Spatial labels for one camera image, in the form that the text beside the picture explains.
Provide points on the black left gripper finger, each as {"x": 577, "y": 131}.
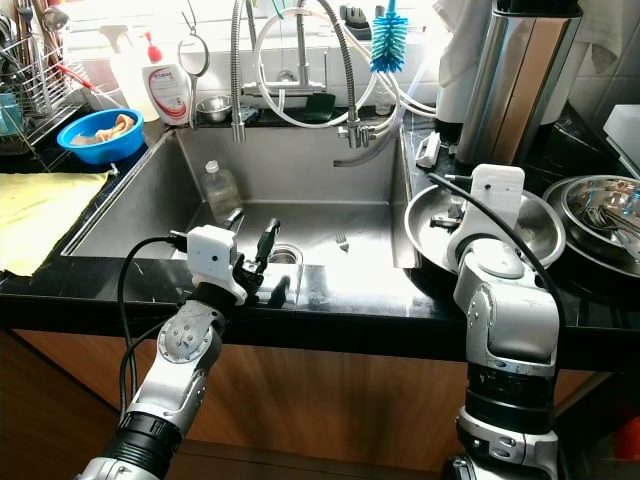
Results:
{"x": 269, "y": 240}
{"x": 233, "y": 219}

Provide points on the steel fork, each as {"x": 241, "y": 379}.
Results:
{"x": 342, "y": 241}

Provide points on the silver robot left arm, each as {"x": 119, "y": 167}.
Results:
{"x": 175, "y": 360}

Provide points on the clear plastic bottle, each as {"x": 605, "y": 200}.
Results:
{"x": 222, "y": 198}

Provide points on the wide stainless steel basin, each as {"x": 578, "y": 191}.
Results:
{"x": 425, "y": 245}

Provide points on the stainless steel sink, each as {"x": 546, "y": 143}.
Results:
{"x": 320, "y": 200}

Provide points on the small white plastic holder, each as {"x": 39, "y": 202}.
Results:
{"x": 428, "y": 150}

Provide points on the small steel cup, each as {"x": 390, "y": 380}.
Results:
{"x": 213, "y": 110}

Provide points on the steel flexible gooseneck faucet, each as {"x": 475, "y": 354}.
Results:
{"x": 237, "y": 85}

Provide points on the dark green sponge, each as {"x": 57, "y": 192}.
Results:
{"x": 316, "y": 108}

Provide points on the white red pump soap bottle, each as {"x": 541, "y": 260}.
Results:
{"x": 167, "y": 92}

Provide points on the blue plastic bowl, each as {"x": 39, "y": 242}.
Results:
{"x": 100, "y": 152}

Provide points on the brown wooden cabinet front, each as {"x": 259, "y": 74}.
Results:
{"x": 340, "y": 400}

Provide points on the tall steel canister black top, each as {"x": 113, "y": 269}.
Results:
{"x": 520, "y": 85}

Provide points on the peach coloured rag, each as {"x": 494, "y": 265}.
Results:
{"x": 110, "y": 130}

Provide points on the white hanging towel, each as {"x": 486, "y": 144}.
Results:
{"x": 460, "y": 55}

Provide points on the white trigger spray bottle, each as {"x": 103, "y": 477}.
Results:
{"x": 128, "y": 78}

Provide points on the blue bottle brush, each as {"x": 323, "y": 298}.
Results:
{"x": 390, "y": 45}

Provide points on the teal plastic cup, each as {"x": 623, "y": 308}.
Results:
{"x": 8, "y": 115}

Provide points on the yellow cloth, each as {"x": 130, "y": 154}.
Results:
{"x": 50, "y": 220}

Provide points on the chrome tap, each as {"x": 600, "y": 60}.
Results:
{"x": 300, "y": 45}

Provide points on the red plastic stool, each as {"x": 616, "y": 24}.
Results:
{"x": 628, "y": 438}

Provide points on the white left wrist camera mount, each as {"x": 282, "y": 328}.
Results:
{"x": 212, "y": 262}

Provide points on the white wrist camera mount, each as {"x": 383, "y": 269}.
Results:
{"x": 500, "y": 185}
{"x": 212, "y": 262}

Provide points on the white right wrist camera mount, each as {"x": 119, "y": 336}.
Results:
{"x": 500, "y": 185}

